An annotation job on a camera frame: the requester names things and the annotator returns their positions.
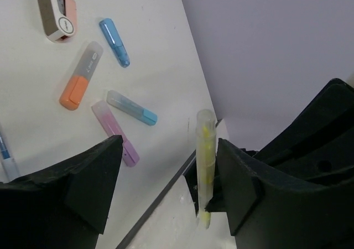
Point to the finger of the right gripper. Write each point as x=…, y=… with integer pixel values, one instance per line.
x=217, y=203

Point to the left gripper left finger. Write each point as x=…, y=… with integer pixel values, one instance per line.
x=65, y=205

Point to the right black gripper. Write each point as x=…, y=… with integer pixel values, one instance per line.
x=318, y=145

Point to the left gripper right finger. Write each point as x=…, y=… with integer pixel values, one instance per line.
x=267, y=208

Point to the yellow clear highlighter pen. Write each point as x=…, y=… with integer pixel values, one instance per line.
x=205, y=162

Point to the purple pink highlighter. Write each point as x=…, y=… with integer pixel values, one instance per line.
x=111, y=127

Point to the orange grey highlighter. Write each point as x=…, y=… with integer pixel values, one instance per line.
x=75, y=89

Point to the light blue highlighter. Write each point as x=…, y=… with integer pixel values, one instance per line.
x=126, y=105

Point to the blue transparent case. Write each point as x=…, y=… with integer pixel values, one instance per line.
x=115, y=42

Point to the pink white mini stapler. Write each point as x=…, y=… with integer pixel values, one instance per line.
x=59, y=19

